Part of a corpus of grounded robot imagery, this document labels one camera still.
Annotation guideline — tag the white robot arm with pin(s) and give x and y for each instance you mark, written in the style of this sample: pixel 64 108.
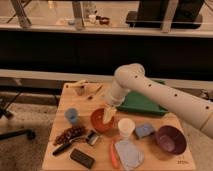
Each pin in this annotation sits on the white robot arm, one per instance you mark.
pixel 194 110

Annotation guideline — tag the yellow round fruit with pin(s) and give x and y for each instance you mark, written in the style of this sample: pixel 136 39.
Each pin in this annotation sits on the yellow round fruit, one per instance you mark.
pixel 109 112

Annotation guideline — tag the green plastic tray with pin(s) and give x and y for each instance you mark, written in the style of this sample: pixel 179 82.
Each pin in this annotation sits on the green plastic tray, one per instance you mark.
pixel 138 103

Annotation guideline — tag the white paper cup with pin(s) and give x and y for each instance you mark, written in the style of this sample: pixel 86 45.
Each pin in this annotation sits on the white paper cup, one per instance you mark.
pixel 126 127

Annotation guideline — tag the blue plastic cup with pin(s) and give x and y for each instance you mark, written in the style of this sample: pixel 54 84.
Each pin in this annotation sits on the blue plastic cup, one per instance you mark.
pixel 71 115

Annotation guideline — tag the small metal can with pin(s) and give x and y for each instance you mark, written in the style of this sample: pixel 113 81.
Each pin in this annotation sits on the small metal can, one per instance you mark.
pixel 92 137

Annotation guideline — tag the bunch of dark grapes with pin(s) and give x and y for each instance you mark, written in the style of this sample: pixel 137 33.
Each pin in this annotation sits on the bunch of dark grapes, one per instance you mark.
pixel 70 133

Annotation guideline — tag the blue sponge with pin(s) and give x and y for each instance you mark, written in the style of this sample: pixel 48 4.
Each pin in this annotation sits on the blue sponge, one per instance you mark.
pixel 144 130

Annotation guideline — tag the dark red bowl in background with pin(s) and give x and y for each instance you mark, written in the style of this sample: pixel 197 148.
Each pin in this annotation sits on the dark red bowl in background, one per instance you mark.
pixel 104 21

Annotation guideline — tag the white cup in background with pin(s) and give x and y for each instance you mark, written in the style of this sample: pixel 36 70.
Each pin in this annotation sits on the white cup in background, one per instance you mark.
pixel 92 18

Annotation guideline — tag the orange carrot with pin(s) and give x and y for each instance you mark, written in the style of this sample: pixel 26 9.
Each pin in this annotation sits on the orange carrot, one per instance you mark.
pixel 113 158

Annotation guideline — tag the black rectangular block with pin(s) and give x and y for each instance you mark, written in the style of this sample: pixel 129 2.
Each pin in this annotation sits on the black rectangular block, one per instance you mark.
pixel 82 158

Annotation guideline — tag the light blue plate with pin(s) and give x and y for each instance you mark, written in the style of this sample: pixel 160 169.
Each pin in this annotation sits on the light blue plate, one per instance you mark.
pixel 130 155

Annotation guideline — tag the purple bowl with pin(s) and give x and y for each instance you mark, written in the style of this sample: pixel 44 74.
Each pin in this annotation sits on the purple bowl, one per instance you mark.
pixel 171 140

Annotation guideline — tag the black office chair base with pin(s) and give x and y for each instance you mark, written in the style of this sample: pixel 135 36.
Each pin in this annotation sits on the black office chair base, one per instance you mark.
pixel 4 112

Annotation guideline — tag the black handled knife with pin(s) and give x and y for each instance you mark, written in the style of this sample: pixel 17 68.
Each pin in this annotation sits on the black handled knife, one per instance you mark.
pixel 67 144

